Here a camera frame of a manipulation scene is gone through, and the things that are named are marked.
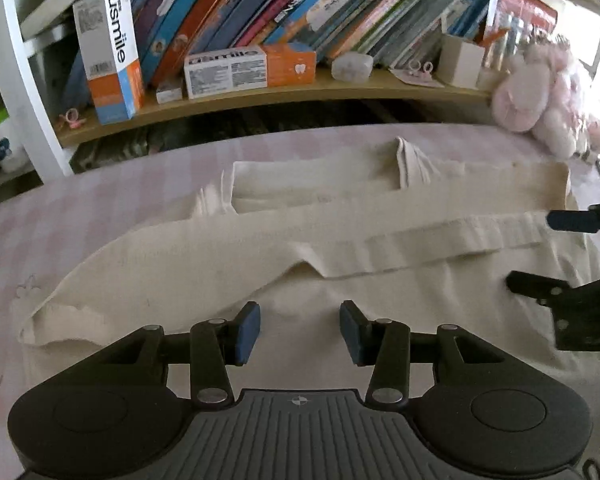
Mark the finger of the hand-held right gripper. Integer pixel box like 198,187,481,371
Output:
546,201,600,241
506,270,600,353

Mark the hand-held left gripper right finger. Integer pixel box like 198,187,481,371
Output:
340,300,511,408

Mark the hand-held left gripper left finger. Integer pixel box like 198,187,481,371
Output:
95,301,262,408

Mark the pink plush toy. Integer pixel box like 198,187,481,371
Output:
490,32,600,158

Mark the white paper pen holder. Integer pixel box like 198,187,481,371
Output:
435,32,487,88

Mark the pink printed mat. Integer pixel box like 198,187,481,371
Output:
0,122,600,480

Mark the red pen packet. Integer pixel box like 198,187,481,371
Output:
482,0,560,71

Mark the small pink trinket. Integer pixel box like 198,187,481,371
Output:
390,59,438,87
57,108,88,128

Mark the dark patterned cloth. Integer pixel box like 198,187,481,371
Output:
72,100,491,171

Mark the wooden shelf board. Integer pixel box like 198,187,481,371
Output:
57,67,501,148

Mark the small labelled box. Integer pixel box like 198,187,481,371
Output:
155,79,184,104

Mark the long white orange box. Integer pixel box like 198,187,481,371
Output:
183,42,317,101

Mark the translucent plastic case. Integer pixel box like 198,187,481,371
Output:
330,52,375,82

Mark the white bottle green cap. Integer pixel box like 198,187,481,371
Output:
0,105,28,175

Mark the tall white orange box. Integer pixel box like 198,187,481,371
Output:
72,0,147,126

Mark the row of books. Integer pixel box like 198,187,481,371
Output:
62,0,561,91

